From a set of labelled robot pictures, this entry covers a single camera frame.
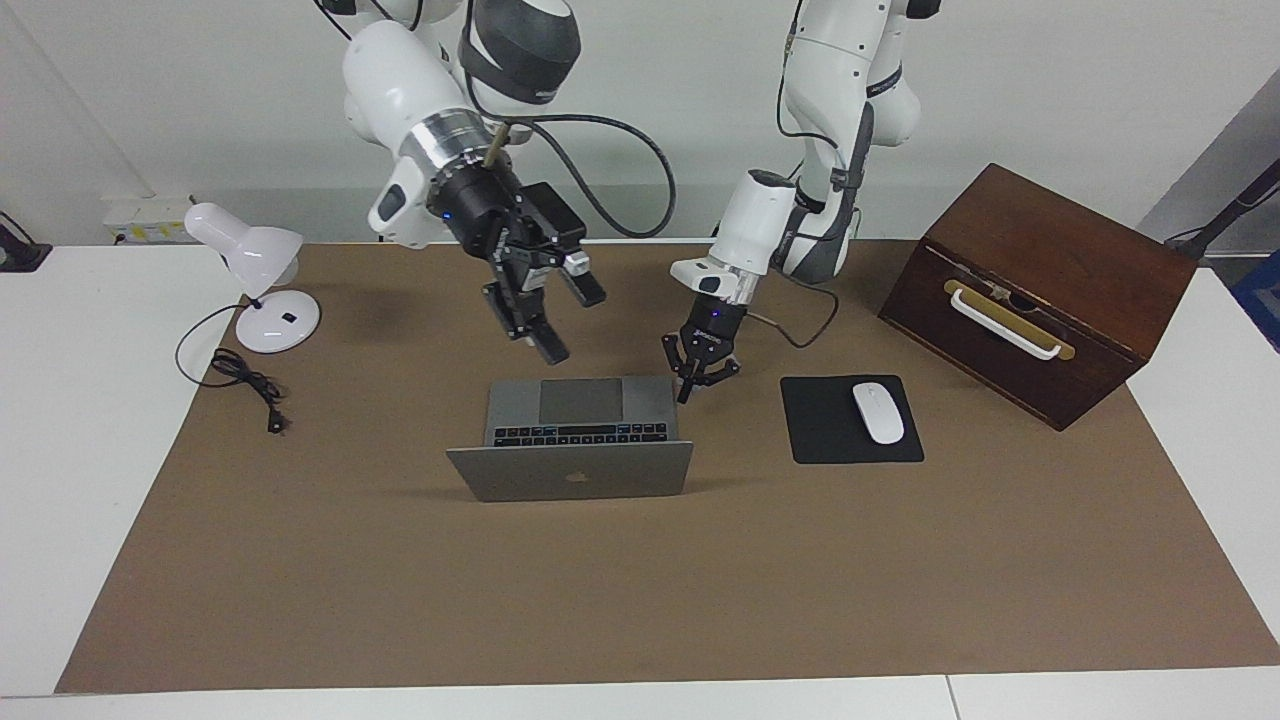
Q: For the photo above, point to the silver laptop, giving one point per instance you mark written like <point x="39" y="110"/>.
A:
<point x="570" y="475"/>

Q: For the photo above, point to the dark wooden box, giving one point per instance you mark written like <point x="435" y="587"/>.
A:
<point x="1090" y="290"/>

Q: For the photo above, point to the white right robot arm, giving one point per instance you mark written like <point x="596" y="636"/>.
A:
<point x="400" y="70"/>

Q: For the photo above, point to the white computer mouse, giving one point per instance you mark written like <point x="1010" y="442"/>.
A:
<point x="878" y="412"/>

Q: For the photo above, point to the blue object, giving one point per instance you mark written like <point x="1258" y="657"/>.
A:
<point x="1262" y="300"/>

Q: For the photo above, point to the white desk lamp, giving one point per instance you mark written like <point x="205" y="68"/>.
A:
<point x="255" y="255"/>

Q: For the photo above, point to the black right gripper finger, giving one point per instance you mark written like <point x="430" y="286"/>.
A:
<point x="583" y="280"/>
<point x="525" y="310"/>

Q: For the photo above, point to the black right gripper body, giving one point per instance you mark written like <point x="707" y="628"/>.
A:
<point x="500" y="220"/>

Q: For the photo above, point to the black stand leg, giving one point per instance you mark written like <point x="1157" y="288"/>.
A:
<point x="1225" y="215"/>

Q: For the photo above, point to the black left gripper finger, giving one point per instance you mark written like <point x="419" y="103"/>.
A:
<point x="720" y="370"/>
<point x="683" y="370"/>

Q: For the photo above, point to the black mouse pad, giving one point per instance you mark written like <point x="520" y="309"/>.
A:
<point x="825" y="430"/>

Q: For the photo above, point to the white power strip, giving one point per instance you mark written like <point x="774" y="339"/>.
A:
<point x="140" y="218"/>

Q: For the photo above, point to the black clamp mount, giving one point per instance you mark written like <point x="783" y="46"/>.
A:
<point x="18" y="255"/>

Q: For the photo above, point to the brown table mat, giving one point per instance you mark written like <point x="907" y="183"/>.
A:
<point x="640" y="580"/>

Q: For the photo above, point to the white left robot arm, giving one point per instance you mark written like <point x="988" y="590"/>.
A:
<point x="840" y="110"/>

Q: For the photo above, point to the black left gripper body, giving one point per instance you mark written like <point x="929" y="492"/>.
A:
<point x="715" y="330"/>

